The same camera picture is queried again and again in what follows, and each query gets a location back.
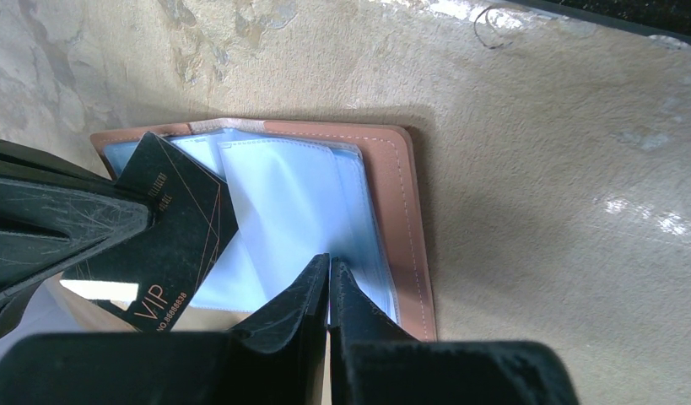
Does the pink leather card holder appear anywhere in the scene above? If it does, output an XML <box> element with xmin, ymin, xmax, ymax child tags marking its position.
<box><xmin>65</xmin><ymin>118</ymin><xmax>437</xmax><ymax>341</ymax></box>

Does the black VIP card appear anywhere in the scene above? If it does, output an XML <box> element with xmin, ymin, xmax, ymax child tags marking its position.
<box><xmin>59</xmin><ymin>132</ymin><xmax>238</xmax><ymax>332</ymax></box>

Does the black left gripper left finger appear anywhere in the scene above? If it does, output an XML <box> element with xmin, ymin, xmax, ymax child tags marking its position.
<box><xmin>0</xmin><ymin>254</ymin><xmax>330</xmax><ymax>404</ymax></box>

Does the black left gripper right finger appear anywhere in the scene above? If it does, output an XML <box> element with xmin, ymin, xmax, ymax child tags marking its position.
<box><xmin>329</xmin><ymin>258</ymin><xmax>579</xmax><ymax>404</ymax></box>

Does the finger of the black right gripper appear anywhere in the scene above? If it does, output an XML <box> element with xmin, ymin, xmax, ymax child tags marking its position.
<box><xmin>0</xmin><ymin>140</ymin><xmax>154</xmax><ymax>313</ymax></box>

